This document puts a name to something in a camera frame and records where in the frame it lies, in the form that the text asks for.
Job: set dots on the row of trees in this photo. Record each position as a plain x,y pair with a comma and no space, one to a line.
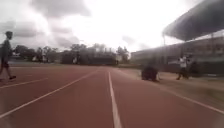
90,55

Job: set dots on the dark bulky object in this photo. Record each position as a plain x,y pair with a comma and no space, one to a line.
149,73

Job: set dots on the red running track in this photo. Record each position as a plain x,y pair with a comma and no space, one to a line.
83,100

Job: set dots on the person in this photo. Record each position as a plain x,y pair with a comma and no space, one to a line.
6,53
182,68

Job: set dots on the grandstand building with roof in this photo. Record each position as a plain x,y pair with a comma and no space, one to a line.
200,50

